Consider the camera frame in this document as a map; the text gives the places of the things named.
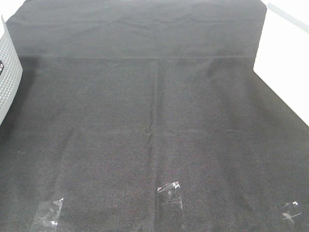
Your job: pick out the clear tape strip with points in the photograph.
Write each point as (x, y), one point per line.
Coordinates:
(290, 211)
(47, 216)
(169, 194)

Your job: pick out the black table cloth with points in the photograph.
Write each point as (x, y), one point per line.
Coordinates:
(120, 97)

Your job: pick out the clear tape strip left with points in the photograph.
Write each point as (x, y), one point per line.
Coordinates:
(47, 216)

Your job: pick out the grey perforated metal basket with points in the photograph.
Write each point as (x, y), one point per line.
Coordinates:
(10, 70)

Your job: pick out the clear tape strip middle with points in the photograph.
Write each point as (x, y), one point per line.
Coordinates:
(169, 194)

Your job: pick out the clear tape strip right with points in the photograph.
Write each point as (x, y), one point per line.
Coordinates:
(290, 211)

